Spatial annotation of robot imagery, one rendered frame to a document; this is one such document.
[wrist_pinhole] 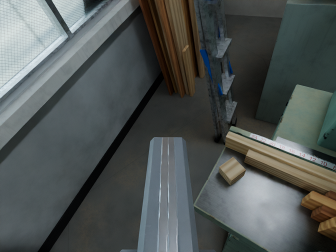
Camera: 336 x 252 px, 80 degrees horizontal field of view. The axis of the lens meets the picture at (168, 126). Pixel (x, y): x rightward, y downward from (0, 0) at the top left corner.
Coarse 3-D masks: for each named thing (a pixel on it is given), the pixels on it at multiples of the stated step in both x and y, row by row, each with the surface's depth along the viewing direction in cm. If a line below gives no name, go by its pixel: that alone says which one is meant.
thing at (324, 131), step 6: (330, 102) 64; (330, 108) 60; (330, 114) 57; (324, 120) 61; (330, 120) 54; (324, 126) 58; (330, 126) 52; (324, 132) 55; (330, 132) 53; (318, 138) 59; (324, 138) 55; (330, 138) 54; (318, 144) 58; (324, 144) 57; (330, 144) 56
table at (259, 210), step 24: (216, 168) 51; (216, 192) 48; (240, 192) 46; (264, 192) 46; (288, 192) 45; (216, 216) 45; (240, 216) 44; (264, 216) 43; (288, 216) 42; (264, 240) 41; (288, 240) 40; (312, 240) 39
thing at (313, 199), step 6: (312, 192) 39; (306, 198) 40; (312, 198) 38; (318, 198) 38; (324, 198) 38; (330, 198) 38; (306, 204) 41; (312, 204) 40; (318, 204) 39; (324, 204) 38; (330, 204) 37
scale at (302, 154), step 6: (258, 138) 47; (264, 138) 47; (270, 144) 46; (276, 144) 45; (282, 144) 45; (288, 150) 44; (294, 150) 44; (300, 156) 43; (306, 156) 43; (312, 156) 43; (318, 162) 42; (324, 162) 41; (330, 162) 41
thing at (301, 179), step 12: (252, 156) 47; (264, 156) 46; (264, 168) 47; (276, 168) 44; (288, 168) 44; (288, 180) 45; (300, 180) 43; (312, 180) 41; (324, 180) 41; (324, 192) 41
